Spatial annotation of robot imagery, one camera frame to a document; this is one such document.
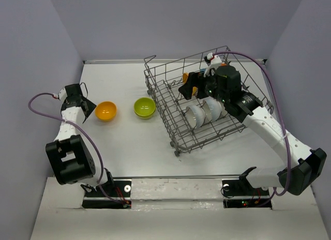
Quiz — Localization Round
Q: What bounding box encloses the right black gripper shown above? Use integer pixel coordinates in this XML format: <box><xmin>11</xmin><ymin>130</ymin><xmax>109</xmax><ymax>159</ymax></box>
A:
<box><xmin>178</xmin><ymin>67</ymin><xmax>228</xmax><ymax>103</ymax></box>

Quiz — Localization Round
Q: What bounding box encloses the orange bowl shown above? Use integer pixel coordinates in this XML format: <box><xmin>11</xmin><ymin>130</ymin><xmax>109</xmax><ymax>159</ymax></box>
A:
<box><xmin>182</xmin><ymin>72</ymin><xmax>198</xmax><ymax>96</ymax></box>
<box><xmin>95</xmin><ymin>101</ymin><xmax>117</xmax><ymax>122</ymax></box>

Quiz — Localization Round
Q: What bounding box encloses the grey wire dish rack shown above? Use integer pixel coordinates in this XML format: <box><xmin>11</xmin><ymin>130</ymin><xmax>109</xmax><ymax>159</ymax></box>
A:
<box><xmin>144</xmin><ymin>46</ymin><xmax>274</xmax><ymax>156</ymax></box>

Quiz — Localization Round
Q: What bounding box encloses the white bowl stack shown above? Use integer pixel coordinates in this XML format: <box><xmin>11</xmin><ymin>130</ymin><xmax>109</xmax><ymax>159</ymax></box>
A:
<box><xmin>185</xmin><ymin>105</ymin><xmax>205</xmax><ymax>129</ymax></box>

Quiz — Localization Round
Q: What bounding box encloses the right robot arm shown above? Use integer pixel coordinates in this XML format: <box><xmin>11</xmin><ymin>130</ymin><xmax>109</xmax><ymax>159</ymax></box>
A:
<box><xmin>178</xmin><ymin>65</ymin><xmax>327</xmax><ymax>196</ymax></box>

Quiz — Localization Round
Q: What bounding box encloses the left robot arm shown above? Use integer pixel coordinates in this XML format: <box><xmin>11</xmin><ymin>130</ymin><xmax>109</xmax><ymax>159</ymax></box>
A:
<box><xmin>46</xmin><ymin>83</ymin><xmax>115</xmax><ymax>196</ymax></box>

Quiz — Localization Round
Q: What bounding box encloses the green bowl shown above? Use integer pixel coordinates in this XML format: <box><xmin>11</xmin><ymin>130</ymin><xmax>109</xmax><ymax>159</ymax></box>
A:
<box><xmin>133</xmin><ymin>97</ymin><xmax>156</xmax><ymax>119</ymax></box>

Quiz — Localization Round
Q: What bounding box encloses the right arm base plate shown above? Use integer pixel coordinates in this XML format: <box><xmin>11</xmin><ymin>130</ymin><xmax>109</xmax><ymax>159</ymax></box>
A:
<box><xmin>220</xmin><ymin>179</ymin><xmax>272</xmax><ymax>209</ymax></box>

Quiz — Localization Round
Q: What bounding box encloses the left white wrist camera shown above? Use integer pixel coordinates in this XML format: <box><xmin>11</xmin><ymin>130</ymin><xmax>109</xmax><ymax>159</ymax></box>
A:
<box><xmin>52</xmin><ymin>87</ymin><xmax>67</xmax><ymax>102</ymax></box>

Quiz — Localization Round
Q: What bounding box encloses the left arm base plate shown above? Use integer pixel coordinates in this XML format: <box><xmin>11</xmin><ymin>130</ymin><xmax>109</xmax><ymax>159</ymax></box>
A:
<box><xmin>80</xmin><ymin>179</ymin><xmax>132</xmax><ymax>209</ymax></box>

